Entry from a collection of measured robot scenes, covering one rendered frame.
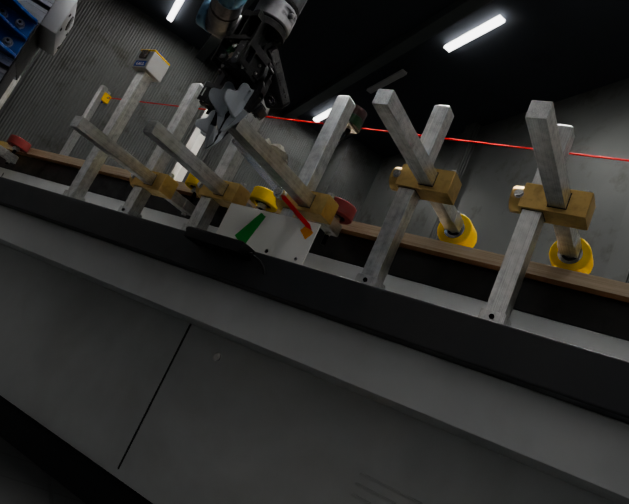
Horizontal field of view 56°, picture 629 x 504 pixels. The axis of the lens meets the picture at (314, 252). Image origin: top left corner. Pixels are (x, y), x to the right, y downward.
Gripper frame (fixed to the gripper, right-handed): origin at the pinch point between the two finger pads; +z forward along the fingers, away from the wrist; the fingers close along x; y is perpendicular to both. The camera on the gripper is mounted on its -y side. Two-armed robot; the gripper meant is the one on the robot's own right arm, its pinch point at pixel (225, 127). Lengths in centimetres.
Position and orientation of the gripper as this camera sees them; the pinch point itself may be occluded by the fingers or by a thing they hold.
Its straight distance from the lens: 106.8
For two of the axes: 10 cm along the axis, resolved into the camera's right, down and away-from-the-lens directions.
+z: -4.1, 8.8, -2.4
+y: -4.4, -4.2, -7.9
